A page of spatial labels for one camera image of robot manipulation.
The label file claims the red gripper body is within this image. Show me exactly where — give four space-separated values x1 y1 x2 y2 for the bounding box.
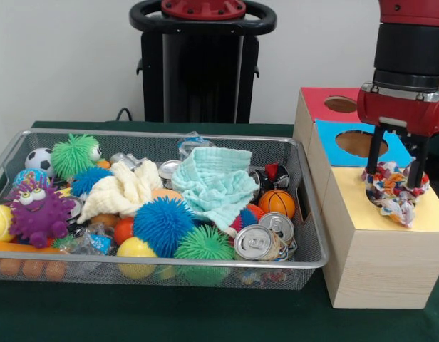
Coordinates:
356 82 439 139

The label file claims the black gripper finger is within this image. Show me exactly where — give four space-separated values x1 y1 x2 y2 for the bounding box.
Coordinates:
366 124 386 175
406 135 431 190

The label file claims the multicoloured knotted rag toy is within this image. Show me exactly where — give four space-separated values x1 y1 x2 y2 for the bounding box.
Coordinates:
361 160 430 229

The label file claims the wooden box with three holes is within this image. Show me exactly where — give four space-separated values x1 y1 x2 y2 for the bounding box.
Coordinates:
292 86 439 309

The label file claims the shallow silver mesh bin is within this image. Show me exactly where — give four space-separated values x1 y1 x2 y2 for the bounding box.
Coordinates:
0 128 330 291

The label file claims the small orange basketball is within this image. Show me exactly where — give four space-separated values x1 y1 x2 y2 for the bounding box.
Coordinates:
258 190 296 220

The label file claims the silver drink can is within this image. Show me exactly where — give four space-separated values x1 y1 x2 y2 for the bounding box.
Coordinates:
233 224 279 262

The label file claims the mint green cloth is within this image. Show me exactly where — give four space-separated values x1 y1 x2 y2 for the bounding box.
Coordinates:
171 147 260 239

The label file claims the blue spiky ball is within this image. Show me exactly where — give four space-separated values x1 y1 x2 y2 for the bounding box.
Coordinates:
133 196 196 259

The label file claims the cream cloth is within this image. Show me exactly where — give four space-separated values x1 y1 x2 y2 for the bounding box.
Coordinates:
76 160 164 225

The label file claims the green spiky ball with eyes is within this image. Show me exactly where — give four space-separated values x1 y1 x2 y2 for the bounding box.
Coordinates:
50 133 103 179

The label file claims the small soccer ball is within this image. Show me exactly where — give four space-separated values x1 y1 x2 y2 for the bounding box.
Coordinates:
24 147 53 171

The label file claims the purple spiky monster toy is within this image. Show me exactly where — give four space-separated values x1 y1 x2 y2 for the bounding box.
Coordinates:
4 177 78 247

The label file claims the orange toy building block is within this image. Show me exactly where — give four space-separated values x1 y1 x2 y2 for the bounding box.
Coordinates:
0 241 70 281

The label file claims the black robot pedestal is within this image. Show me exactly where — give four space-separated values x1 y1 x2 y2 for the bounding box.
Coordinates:
128 0 277 124

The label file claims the black cable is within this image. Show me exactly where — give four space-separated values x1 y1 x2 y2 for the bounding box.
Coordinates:
115 107 134 123

